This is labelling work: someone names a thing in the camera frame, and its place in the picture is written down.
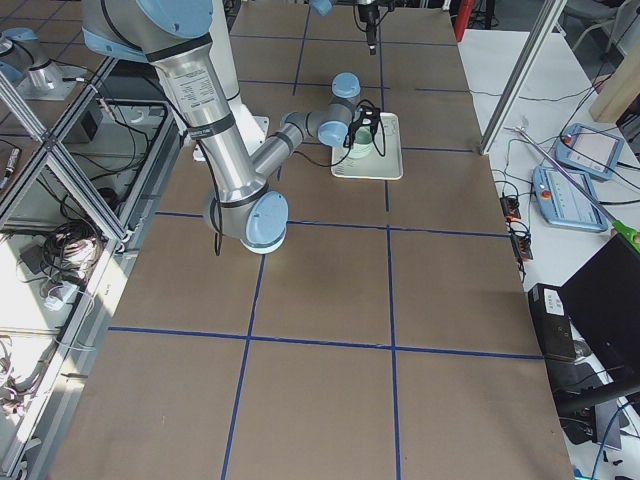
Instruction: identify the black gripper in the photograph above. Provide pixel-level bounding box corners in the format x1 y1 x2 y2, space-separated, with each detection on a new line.
343 101 381 148

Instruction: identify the light green bowl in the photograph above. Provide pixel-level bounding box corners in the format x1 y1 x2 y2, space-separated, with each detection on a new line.
348 127 374 159

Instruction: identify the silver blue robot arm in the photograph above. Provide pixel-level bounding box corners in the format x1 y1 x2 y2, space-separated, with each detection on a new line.
82 1 381 254

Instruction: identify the third robot base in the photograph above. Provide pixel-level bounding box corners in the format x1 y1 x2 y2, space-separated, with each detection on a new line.
1 27 87 101

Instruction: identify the white rectangular tray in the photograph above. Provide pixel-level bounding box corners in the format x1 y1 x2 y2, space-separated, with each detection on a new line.
330 112 403 180

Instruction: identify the blue teach pendant near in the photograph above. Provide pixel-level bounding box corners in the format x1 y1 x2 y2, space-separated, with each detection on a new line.
532 166 608 233

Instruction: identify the blue teach pendant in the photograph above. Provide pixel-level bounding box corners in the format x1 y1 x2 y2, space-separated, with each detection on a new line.
532 166 608 233
556 123 623 181

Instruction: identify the blue teach pendant far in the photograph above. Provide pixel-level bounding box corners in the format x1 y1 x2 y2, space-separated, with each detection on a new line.
556 123 623 181

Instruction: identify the wooden board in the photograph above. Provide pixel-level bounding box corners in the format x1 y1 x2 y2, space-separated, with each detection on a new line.
589 44 640 123

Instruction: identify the black computer box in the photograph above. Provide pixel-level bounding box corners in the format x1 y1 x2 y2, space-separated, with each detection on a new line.
528 283 576 362

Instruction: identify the white power strip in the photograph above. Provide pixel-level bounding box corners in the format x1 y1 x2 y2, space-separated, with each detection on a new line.
43 280 82 311

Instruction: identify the aluminium frame post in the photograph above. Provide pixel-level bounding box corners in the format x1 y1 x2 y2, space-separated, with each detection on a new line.
479 0 567 155

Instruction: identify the green handled grabber stick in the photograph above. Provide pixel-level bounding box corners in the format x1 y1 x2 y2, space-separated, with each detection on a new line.
507 127 639 251

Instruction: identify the aluminium frame rail left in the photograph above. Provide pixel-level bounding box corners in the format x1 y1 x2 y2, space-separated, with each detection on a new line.
1 58 128 241

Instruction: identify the black cable bundle left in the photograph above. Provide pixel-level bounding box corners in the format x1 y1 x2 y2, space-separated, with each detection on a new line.
17 219 106 289

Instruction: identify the blue cable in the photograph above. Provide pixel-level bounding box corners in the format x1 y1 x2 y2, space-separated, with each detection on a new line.
588 399 632 480

